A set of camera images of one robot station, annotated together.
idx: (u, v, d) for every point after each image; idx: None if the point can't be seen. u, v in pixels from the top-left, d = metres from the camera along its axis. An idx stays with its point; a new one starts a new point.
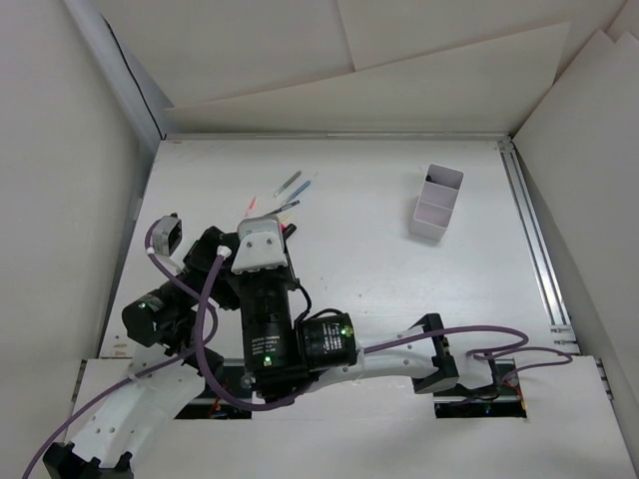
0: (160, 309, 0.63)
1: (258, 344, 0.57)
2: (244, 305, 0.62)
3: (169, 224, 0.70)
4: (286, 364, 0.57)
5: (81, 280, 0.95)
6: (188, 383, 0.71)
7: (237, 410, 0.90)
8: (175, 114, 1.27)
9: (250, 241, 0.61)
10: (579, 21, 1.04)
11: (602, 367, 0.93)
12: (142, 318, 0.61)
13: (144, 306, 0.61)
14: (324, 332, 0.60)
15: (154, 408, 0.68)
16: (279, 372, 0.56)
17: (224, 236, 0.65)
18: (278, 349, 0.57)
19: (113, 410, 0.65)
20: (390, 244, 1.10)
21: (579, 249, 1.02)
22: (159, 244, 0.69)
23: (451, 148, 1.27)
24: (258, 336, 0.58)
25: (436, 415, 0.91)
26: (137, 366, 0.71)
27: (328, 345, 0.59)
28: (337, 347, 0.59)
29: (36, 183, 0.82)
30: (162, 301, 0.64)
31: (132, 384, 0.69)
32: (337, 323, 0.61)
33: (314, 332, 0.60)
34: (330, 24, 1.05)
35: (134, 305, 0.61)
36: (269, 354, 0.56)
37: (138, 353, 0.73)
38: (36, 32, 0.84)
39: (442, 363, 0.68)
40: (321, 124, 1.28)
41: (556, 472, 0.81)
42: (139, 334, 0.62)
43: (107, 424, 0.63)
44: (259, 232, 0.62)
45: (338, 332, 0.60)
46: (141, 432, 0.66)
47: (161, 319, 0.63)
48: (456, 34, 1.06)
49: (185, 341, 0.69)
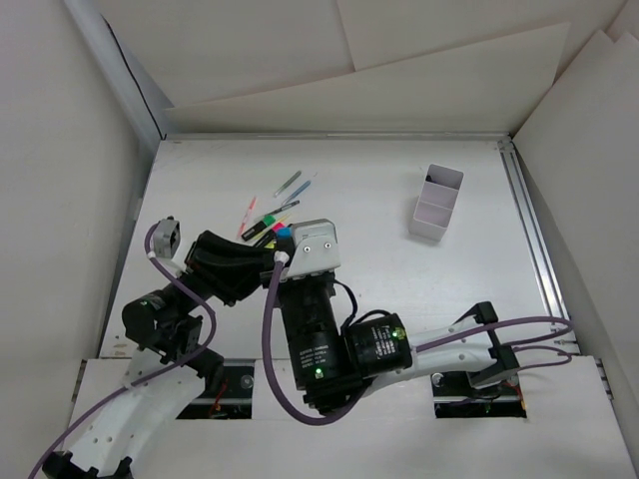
0: (160, 308, 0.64)
1: (308, 357, 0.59)
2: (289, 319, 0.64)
3: (167, 226, 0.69)
4: (338, 374, 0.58)
5: (80, 280, 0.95)
6: (186, 387, 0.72)
7: (237, 410, 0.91)
8: (175, 114, 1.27)
9: (307, 246, 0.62)
10: (579, 21, 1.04)
11: (602, 367, 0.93)
12: (142, 315, 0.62)
13: (145, 303, 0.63)
14: (375, 337, 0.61)
15: (153, 413, 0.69)
16: (331, 384, 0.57)
17: (220, 242, 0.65)
18: (328, 360, 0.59)
19: (110, 418, 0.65)
20: (390, 244, 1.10)
21: (579, 249, 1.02)
22: (160, 248, 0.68)
23: (451, 149, 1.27)
24: (307, 347, 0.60)
25: (437, 415, 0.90)
26: (133, 374, 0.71)
27: (380, 349, 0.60)
28: (390, 350, 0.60)
29: (36, 182, 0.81)
30: (163, 300, 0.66)
31: (129, 392, 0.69)
32: (388, 326, 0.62)
33: (365, 338, 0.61)
34: (330, 24, 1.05)
35: (134, 302, 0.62)
36: (319, 366, 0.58)
37: (135, 359, 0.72)
38: (36, 31, 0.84)
39: (500, 355, 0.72)
40: (322, 124, 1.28)
41: (555, 472, 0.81)
42: (138, 333, 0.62)
43: (104, 433, 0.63)
44: (315, 236, 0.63)
45: (390, 336, 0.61)
46: (141, 437, 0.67)
47: (161, 318, 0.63)
48: (456, 34, 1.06)
49: (180, 347, 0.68)
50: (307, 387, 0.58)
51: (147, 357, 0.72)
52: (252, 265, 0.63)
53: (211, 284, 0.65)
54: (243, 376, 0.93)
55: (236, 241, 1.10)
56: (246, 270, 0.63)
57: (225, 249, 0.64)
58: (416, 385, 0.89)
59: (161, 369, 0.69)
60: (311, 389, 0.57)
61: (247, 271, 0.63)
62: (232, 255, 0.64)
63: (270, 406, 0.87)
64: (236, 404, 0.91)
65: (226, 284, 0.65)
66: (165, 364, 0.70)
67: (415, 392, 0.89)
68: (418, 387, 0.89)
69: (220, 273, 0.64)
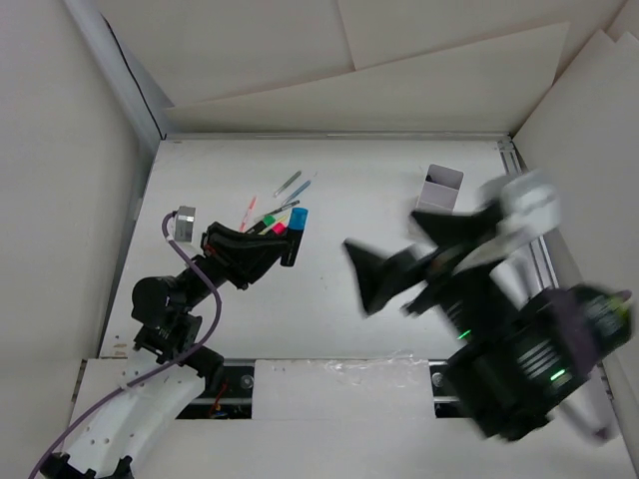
0: (172, 287, 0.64)
1: (526, 366, 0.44)
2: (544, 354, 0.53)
3: (184, 209, 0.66)
4: (574, 378, 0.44)
5: (81, 280, 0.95)
6: (186, 386, 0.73)
7: (237, 410, 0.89)
8: (175, 114, 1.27)
9: (480, 250, 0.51)
10: (578, 20, 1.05)
11: (603, 367, 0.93)
12: (156, 290, 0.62)
13: (161, 280, 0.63)
14: (596, 314, 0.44)
15: (154, 413, 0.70)
16: (568, 389, 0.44)
17: (232, 231, 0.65)
18: (553, 361, 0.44)
19: (107, 420, 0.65)
20: (390, 244, 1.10)
21: (579, 248, 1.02)
22: (180, 232, 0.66)
23: (452, 148, 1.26)
24: (485, 390, 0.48)
25: (437, 415, 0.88)
26: (130, 374, 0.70)
27: (603, 321, 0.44)
28: (612, 327, 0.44)
29: (37, 181, 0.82)
30: (176, 282, 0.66)
31: (125, 393, 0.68)
32: (601, 295, 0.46)
33: (530, 255, 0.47)
34: (330, 24, 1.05)
35: (151, 278, 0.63)
36: (552, 372, 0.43)
37: (131, 360, 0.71)
38: (37, 32, 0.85)
39: None
40: (322, 125, 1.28)
41: (556, 472, 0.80)
42: (148, 308, 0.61)
43: (102, 435, 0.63)
44: (520, 199, 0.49)
45: (609, 305, 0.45)
46: (141, 436, 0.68)
47: (172, 298, 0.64)
48: (456, 33, 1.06)
49: (177, 346, 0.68)
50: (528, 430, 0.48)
51: (143, 357, 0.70)
52: (264, 247, 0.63)
53: (225, 268, 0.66)
54: (243, 376, 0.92)
55: None
56: (258, 253, 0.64)
57: (236, 234, 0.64)
58: (415, 385, 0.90)
59: (157, 369, 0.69)
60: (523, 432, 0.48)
61: (257, 254, 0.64)
62: (243, 239, 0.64)
63: (270, 406, 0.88)
64: (237, 403, 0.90)
65: (242, 265, 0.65)
66: (160, 364, 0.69)
67: (414, 392, 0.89)
68: (417, 386, 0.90)
69: (234, 256, 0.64)
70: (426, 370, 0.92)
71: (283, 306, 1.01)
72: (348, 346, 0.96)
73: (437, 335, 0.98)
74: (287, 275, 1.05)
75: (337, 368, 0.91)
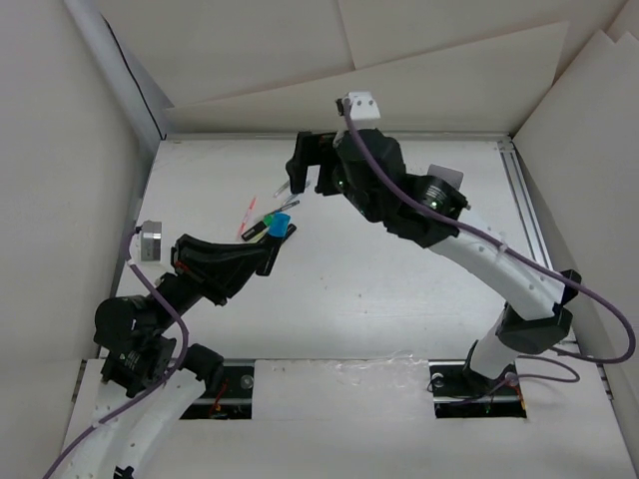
0: (141, 309, 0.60)
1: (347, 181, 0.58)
2: (349, 194, 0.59)
3: (148, 225, 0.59)
4: (328, 157, 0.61)
5: (80, 281, 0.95)
6: (186, 391, 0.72)
7: (236, 410, 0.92)
8: (175, 114, 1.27)
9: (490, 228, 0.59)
10: (578, 20, 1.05)
11: (603, 368, 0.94)
12: (123, 312, 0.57)
13: (126, 299, 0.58)
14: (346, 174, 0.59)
15: (151, 423, 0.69)
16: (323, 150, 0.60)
17: (205, 245, 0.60)
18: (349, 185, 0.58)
19: (89, 454, 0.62)
20: (390, 244, 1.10)
21: (576, 247, 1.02)
22: (146, 250, 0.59)
23: (451, 148, 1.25)
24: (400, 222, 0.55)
25: (437, 415, 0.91)
26: (101, 409, 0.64)
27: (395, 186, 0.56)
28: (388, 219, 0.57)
29: (37, 181, 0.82)
30: (143, 302, 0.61)
31: (99, 429, 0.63)
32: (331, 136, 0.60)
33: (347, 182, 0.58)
34: (330, 23, 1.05)
35: (118, 297, 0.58)
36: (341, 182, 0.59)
37: (99, 394, 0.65)
38: (38, 32, 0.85)
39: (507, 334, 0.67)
40: (322, 124, 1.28)
41: (556, 471, 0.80)
42: (113, 332, 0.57)
43: (85, 470, 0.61)
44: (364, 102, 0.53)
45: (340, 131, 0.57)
46: (141, 445, 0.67)
47: (140, 321, 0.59)
48: (456, 32, 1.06)
49: (147, 375, 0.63)
50: (443, 239, 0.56)
51: (115, 390, 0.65)
52: (241, 258, 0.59)
53: (200, 284, 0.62)
54: (243, 376, 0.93)
55: (236, 240, 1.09)
56: (234, 264, 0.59)
57: (209, 245, 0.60)
58: (415, 385, 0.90)
59: (131, 401, 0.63)
60: (439, 235, 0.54)
61: (235, 267, 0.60)
62: (216, 251, 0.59)
63: (270, 405, 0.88)
64: (236, 404, 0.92)
65: (219, 280, 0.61)
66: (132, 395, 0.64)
67: (414, 392, 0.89)
68: (417, 386, 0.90)
69: (208, 271, 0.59)
70: (426, 370, 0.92)
71: (282, 306, 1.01)
72: (347, 346, 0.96)
73: (436, 335, 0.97)
74: (287, 274, 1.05)
75: (337, 368, 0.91)
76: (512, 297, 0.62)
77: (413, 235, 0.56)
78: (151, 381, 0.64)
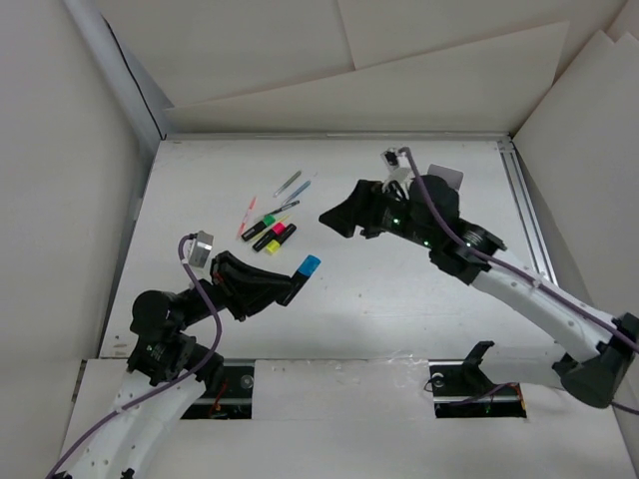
0: (174, 302, 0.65)
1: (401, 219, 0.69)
2: (405, 231, 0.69)
3: (203, 235, 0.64)
4: (378, 201, 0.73)
5: (79, 281, 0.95)
6: (186, 391, 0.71)
7: (237, 410, 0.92)
8: (175, 114, 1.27)
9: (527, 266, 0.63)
10: (579, 20, 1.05)
11: None
12: (159, 301, 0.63)
13: (163, 292, 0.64)
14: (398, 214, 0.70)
15: (151, 424, 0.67)
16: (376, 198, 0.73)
17: (239, 264, 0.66)
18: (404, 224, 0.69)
19: (106, 440, 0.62)
20: (390, 244, 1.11)
21: (576, 246, 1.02)
22: (196, 256, 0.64)
23: (452, 148, 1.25)
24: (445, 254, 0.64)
25: (437, 415, 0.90)
26: (123, 396, 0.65)
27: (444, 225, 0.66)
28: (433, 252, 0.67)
29: (36, 180, 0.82)
30: (178, 297, 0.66)
31: (120, 415, 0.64)
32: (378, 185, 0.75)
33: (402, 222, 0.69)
34: (330, 23, 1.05)
35: (156, 291, 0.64)
36: (395, 221, 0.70)
37: (124, 382, 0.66)
38: (37, 32, 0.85)
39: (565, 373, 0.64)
40: (322, 124, 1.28)
41: (556, 471, 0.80)
42: (148, 319, 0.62)
43: (101, 456, 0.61)
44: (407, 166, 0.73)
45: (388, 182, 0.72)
46: (142, 446, 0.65)
47: (173, 313, 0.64)
48: (456, 32, 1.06)
49: (170, 367, 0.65)
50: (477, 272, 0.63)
51: (138, 379, 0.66)
52: (266, 284, 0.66)
53: (226, 298, 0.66)
54: (243, 376, 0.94)
55: (235, 240, 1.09)
56: (262, 287, 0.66)
57: (243, 265, 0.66)
58: (415, 385, 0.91)
59: (152, 391, 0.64)
60: (473, 269, 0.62)
61: (263, 289, 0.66)
62: (248, 271, 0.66)
63: (270, 405, 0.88)
64: (236, 404, 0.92)
65: (247, 299, 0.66)
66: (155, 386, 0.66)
67: (414, 392, 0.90)
68: (417, 386, 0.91)
69: (238, 287, 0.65)
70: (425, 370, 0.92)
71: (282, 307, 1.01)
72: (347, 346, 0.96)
73: (437, 336, 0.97)
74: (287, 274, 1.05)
75: (337, 368, 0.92)
76: (553, 331, 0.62)
77: (452, 269, 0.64)
78: (173, 374, 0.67)
